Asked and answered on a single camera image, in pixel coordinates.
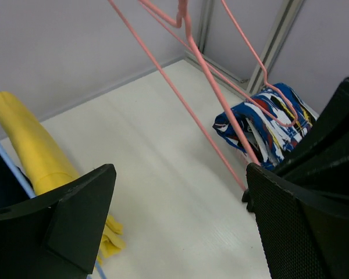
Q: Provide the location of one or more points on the yellow trousers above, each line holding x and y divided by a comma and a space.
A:
44, 163

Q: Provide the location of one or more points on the blue wire hanger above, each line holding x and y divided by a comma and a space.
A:
30, 193

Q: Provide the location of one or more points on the blue white red trousers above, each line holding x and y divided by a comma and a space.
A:
270, 141

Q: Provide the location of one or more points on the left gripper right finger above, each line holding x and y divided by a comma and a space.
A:
303, 234

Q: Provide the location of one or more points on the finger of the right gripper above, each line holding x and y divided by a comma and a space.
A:
321, 160

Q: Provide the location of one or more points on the navy blue trousers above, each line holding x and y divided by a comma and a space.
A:
11, 192

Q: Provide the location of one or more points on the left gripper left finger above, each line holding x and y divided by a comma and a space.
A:
57, 234

